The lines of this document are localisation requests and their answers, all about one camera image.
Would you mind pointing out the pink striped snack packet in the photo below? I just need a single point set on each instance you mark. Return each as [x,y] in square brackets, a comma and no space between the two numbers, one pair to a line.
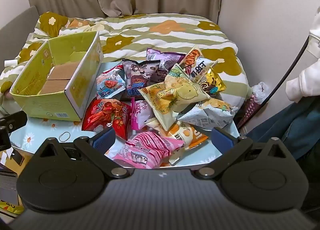
[147,148]

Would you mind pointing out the green cardboard box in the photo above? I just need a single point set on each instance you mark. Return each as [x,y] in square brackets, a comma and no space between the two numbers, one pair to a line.
[75,97]

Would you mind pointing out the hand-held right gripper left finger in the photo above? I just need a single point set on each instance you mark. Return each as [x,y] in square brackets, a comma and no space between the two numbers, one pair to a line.
[105,138]

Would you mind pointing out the pink plush toy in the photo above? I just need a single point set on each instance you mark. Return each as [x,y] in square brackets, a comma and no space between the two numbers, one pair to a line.
[8,94]

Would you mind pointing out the dark cartoon snack packet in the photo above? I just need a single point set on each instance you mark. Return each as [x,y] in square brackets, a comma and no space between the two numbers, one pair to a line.
[140,77]

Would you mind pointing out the daisy print tablecloth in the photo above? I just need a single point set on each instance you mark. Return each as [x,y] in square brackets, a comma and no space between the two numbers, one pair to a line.
[207,156]

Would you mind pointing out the pink and white snack packet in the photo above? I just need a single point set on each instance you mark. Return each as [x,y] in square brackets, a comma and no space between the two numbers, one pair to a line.
[141,113]

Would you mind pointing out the gold chocolate snack packet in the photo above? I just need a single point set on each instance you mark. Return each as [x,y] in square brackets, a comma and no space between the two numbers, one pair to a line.
[212,82]

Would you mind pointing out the maroon ribbed bin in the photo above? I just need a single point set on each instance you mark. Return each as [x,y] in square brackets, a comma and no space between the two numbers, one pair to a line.
[250,110]

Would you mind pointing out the grey headboard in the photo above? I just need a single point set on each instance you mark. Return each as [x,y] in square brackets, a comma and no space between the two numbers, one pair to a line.
[17,24]

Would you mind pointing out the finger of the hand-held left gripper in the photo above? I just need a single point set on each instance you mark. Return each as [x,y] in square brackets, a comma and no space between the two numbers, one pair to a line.
[17,119]

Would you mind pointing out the clear plastic bag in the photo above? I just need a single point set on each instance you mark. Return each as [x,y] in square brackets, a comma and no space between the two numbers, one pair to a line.
[260,91]

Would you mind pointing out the floral striped quilt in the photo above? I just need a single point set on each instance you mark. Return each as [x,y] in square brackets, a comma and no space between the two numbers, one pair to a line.
[150,32]

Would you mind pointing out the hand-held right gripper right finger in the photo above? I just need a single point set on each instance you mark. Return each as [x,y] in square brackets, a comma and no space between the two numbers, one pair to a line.
[222,138]

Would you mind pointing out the rubber band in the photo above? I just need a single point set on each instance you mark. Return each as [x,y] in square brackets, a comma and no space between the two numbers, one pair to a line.
[59,137]

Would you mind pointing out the white sweater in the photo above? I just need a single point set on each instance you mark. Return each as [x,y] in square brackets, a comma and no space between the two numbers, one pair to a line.
[307,69]

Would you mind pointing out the grey laptop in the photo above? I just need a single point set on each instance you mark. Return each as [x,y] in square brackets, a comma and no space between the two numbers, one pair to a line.
[7,185]

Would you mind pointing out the yellow bag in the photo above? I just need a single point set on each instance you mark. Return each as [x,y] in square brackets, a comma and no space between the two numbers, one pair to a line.
[10,207]

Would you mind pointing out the yellow packet with orange sticks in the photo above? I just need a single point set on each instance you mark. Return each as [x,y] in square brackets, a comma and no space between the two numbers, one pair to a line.
[195,66]

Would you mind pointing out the purple snack packet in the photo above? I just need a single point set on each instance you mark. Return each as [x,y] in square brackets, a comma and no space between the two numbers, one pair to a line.
[162,57]

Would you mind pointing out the orange and white snack packet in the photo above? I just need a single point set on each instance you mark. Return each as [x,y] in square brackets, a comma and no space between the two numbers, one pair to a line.
[187,136]

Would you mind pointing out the white chips packet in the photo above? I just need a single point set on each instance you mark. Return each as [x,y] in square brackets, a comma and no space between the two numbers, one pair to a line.
[207,117]

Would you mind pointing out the pale yellow lemon snack packet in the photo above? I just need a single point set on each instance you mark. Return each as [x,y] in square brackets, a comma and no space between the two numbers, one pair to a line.
[175,95]

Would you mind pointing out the blue and white snack packet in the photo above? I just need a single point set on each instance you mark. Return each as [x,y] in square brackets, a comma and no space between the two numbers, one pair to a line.
[110,84]

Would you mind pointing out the red snack packet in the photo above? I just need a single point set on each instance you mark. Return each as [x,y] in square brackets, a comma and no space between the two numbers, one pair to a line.
[105,115]

